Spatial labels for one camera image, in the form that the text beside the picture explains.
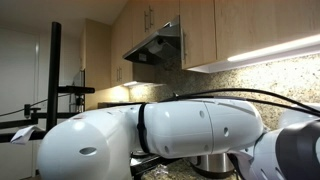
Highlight stainless steel electric cooker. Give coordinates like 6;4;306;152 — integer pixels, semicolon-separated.
189;152;236;180

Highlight steel range hood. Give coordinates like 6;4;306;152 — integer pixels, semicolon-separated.
122;14;183;66

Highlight wooden cabinet beside hood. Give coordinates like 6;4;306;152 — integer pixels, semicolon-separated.
79;0;183;92

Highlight crumpled foil piece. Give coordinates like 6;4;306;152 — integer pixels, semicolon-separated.
150;164;170;178

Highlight under-cabinet light strip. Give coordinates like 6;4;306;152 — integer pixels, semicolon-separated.
227;33;320;64

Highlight white paper tag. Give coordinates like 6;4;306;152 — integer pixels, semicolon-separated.
10;125;43;146

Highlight short steel cabinet handle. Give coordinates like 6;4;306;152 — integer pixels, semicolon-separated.
143;9;149;33
148;5;155;30

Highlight black camera stand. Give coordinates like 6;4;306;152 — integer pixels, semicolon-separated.
0;21;96;180

